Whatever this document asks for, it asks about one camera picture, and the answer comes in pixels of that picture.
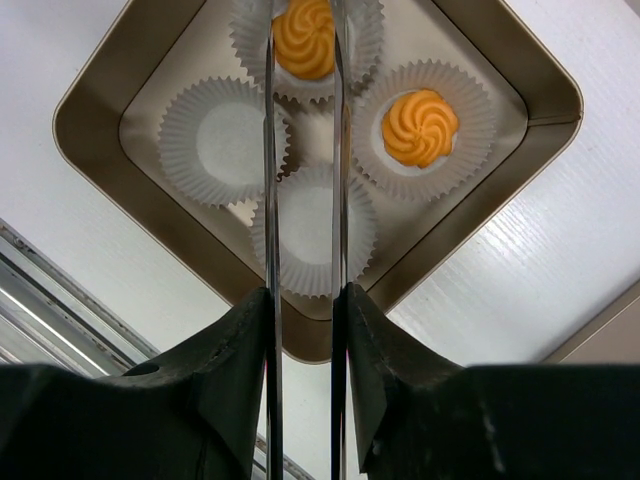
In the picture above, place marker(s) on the orange swirl cookie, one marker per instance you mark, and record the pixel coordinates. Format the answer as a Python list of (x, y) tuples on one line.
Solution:
[(419, 128), (304, 38)]

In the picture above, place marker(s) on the gold tin lid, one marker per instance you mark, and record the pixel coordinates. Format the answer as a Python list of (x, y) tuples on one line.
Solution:
[(611, 337)]

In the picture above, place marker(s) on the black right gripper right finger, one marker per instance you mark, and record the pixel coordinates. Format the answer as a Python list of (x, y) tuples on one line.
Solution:
[(419, 415)]

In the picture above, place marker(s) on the aluminium frame rail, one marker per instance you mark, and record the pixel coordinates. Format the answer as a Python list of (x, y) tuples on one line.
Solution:
[(46, 319)]

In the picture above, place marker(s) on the gold square tin box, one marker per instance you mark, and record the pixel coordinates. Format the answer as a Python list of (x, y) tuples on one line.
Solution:
[(107, 127)]

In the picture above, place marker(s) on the white paper cupcake liner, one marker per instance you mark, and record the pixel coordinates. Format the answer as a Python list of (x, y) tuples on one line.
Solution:
[(472, 143), (251, 28), (210, 142), (305, 230)]

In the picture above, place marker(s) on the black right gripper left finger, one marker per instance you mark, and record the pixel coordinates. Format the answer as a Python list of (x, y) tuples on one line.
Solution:
[(188, 413)]

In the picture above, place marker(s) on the metal food tongs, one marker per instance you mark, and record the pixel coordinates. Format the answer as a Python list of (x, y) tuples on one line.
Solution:
[(340, 247)]

